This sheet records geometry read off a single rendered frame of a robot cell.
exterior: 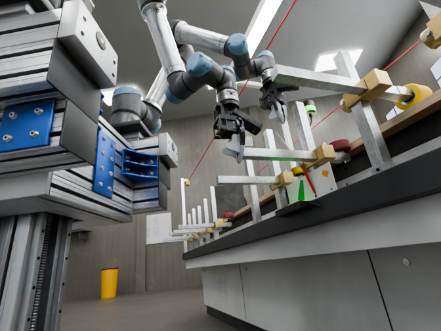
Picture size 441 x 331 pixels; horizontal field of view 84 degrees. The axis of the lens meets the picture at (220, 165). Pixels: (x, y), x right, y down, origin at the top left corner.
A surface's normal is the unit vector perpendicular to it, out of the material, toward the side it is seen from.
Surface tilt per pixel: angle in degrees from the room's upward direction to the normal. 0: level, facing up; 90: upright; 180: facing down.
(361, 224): 90
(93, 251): 90
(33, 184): 90
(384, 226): 90
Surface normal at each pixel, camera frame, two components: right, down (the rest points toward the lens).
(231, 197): 0.10, -0.38
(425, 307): -0.95, -0.03
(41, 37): -0.11, -0.36
